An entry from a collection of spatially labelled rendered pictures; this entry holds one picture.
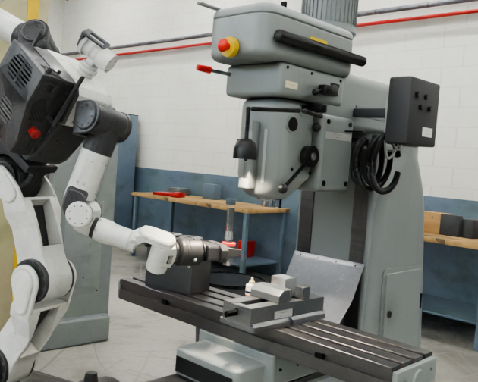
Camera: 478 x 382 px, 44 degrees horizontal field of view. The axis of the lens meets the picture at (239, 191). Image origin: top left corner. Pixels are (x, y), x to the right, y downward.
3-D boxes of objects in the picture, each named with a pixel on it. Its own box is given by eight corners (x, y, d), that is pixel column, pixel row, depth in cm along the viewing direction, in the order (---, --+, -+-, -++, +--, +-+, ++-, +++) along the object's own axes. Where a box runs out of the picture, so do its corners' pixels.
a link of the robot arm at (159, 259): (194, 248, 176) (158, 248, 170) (185, 276, 181) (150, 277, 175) (181, 226, 185) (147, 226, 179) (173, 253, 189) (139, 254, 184)
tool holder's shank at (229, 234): (233, 241, 191) (235, 207, 190) (234, 242, 187) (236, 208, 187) (223, 241, 190) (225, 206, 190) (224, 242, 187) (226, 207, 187)
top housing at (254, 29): (264, 54, 168) (268, -2, 167) (202, 60, 186) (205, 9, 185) (354, 79, 202) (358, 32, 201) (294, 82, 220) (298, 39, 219)
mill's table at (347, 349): (396, 401, 150) (399, 370, 149) (114, 297, 235) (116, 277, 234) (437, 380, 166) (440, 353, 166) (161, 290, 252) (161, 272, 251)
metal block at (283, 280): (284, 297, 187) (285, 279, 187) (270, 293, 191) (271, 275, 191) (294, 295, 190) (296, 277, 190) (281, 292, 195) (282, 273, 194)
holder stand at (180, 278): (190, 295, 213) (193, 240, 212) (144, 284, 225) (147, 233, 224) (209, 290, 224) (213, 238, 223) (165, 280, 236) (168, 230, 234)
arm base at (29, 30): (19, 55, 185) (54, 45, 187) (9, 24, 190) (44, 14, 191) (33, 82, 199) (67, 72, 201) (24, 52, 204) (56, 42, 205)
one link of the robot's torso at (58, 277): (14, 310, 187) (-24, 173, 194) (55, 300, 203) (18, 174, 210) (48, 297, 181) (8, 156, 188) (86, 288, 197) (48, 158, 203)
